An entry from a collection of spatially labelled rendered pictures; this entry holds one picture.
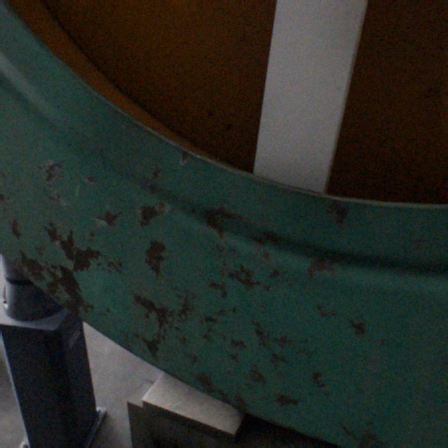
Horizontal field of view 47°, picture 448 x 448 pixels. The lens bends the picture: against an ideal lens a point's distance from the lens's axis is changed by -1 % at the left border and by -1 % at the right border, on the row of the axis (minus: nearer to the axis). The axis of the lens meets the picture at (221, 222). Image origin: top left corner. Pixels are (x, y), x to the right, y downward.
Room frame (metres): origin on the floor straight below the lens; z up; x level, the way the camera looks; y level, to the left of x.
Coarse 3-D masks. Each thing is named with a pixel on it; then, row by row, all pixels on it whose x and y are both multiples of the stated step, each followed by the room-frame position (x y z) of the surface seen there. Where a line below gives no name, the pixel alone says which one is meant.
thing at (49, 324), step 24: (0, 312) 0.96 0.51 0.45; (0, 336) 0.95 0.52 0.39; (24, 336) 0.92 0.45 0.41; (48, 336) 0.92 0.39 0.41; (72, 336) 0.98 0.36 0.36; (24, 360) 0.92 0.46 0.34; (48, 360) 0.91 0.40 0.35; (72, 360) 0.96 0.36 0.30; (24, 384) 0.92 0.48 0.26; (48, 384) 0.91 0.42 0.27; (72, 384) 0.94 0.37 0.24; (24, 408) 0.93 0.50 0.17; (48, 408) 0.92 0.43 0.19; (72, 408) 0.93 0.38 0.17; (96, 408) 1.04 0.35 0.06; (48, 432) 0.92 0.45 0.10; (72, 432) 0.92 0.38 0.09; (96, 432) 0.99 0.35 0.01
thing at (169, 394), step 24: (144, 384) 0.56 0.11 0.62; (168, 384) 0.54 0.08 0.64; (144, 408) 0.51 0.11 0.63; (168, 408) 0.50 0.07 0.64; (192, 408) 0.50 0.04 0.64; (216, 408) 0.50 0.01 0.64; (144, 432) 0.52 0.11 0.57; (168, 432) 0.50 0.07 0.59; (192, 432) 0.49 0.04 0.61; (216, 432) 0.47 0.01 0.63; (240, 432) 0.47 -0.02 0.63; (264, 432) 0.48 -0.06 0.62; (288, 432) 0.48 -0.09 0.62
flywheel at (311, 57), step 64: (64, 0) 0.37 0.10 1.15; (128, 0) 0.35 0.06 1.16; (192, 0) 0.33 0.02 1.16; (256, 0) 0.31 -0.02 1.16; (320, 0) 0.25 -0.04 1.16; (384, 0) 0.28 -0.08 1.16; (128, 64) 0.35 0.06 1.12; (192, 64) 0.33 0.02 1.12; (256, 64) 0.31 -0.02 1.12; (320, 64) 0.24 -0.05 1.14; (384, 64) 0.28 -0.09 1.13; (192, 128) 0.33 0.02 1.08; (256, 128) 0.31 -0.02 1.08; (320, 128) 0.24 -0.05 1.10; (384, 128) 0.28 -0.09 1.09; (384, 192) 0.28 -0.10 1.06
